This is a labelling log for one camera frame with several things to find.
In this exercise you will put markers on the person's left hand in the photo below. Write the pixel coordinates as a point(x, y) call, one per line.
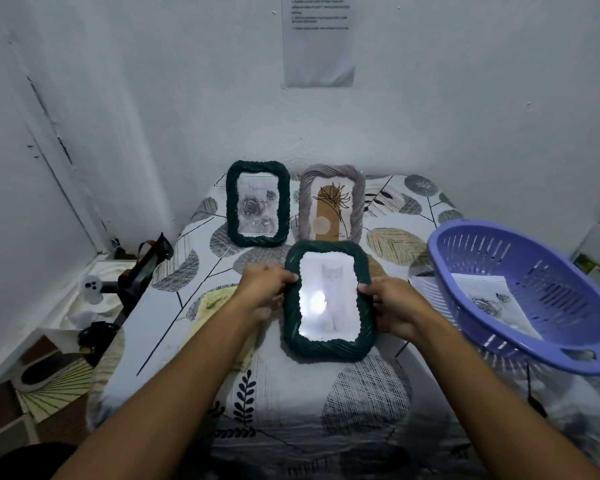
point(257, 289)

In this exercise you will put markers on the person's right hand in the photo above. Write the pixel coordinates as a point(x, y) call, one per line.
point(402, 309)

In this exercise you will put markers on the person's left thumb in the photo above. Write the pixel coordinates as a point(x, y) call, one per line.
point(280, 276)

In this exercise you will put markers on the person's right thumb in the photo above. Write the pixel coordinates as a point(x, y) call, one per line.
point(372, 293)

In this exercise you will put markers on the green frame with cat photo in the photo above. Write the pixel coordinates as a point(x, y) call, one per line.
point(330, 344)

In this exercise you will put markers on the person's right forearm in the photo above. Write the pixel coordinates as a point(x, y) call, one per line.
point(490, 409)

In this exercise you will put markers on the person's left forearm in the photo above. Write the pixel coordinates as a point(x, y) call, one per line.
point(170, 394)

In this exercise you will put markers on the leaf patterned tablecloth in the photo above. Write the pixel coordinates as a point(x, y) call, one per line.
point(300, 399)

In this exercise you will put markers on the white printed paper sheet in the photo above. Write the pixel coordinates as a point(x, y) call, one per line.
point(500, 302)

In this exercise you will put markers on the black tripod stand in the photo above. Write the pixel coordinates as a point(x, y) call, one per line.
point(135, 279)

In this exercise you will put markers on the white cloth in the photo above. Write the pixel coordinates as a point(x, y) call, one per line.
point(107, 274)

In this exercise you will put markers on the purple plastic basket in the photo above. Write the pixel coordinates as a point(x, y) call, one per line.
point(560, 294)

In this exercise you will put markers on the small white ghost figure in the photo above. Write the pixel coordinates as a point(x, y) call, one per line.
point(91, 289)

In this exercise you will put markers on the white cardboard box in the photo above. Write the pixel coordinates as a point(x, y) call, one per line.
point(597, 247)

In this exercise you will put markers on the paper notice sheet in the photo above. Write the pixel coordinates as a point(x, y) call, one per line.
point(319, 44)

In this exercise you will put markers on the green frame with rose picture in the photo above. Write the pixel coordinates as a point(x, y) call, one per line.
point(258, 207)

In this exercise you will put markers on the grey frame with plant print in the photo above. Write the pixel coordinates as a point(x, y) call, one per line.
point(332, 204)

